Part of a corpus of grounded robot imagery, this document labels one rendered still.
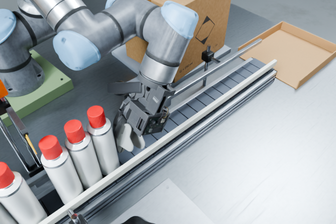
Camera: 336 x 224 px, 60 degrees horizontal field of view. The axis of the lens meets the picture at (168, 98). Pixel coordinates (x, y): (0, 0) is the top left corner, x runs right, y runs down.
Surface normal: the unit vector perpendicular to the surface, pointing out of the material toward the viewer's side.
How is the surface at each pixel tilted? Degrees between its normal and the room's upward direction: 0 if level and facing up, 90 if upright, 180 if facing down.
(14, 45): 91
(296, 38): 0
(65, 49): 91
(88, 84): 0
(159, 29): 57
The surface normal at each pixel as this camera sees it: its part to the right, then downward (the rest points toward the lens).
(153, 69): -0.25, 0.29
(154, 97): -0.65, 0.04
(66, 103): 0.00, -0.71
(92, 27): 0.47, -0.36
